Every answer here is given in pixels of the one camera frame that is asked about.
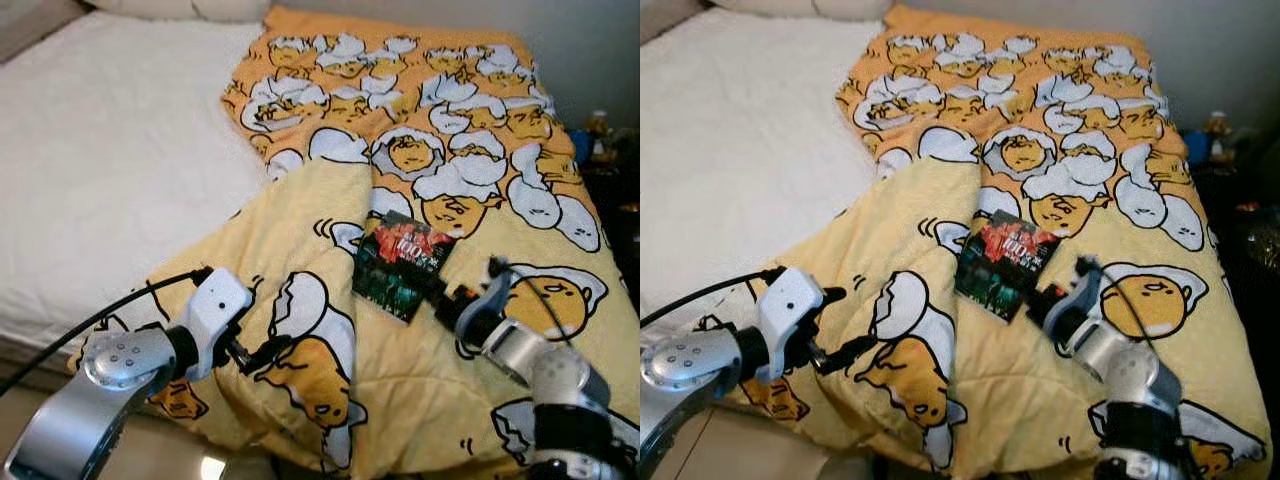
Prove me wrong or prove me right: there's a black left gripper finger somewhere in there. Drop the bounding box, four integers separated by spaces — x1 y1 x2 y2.
818 336 883 377
245 336 296 376

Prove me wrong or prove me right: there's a dark red-green cover book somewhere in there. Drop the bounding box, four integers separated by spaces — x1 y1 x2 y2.
955 210 1061 323
352 210 458 324

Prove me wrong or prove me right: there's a yellow cartoon egg quilt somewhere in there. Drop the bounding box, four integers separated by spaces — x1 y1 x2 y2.
715 3 1276 479
70 5 641 478

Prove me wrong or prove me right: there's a dark bedside table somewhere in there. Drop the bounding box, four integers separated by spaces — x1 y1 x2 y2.
1185 130 1280 421
575 125 641 311

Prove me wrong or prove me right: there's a white quilted mattress pad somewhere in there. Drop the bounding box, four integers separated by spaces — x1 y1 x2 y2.
640 8 886 326
0 12 271 351

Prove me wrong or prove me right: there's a small brown figurine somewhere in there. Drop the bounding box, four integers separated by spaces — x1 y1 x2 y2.
586 110 613 161
1205 110 1233 163

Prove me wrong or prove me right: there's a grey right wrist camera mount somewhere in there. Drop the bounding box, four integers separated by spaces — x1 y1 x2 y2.
1060 258 1109 336
455 262 521 341

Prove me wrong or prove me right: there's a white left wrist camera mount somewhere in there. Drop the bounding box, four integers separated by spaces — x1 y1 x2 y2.
755 267 826 386
183 267 254 381

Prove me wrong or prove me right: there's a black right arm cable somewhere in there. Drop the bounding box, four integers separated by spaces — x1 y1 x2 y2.
487 258 576 346
1075 255 1166 351

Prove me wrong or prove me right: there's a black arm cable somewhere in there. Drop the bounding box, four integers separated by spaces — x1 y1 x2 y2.
640 268 786 329
0 268 213 396
487 258 576 346
1075 255 1166 351

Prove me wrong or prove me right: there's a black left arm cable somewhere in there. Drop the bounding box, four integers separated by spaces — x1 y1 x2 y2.
640 268 786 329
0 268 213 396

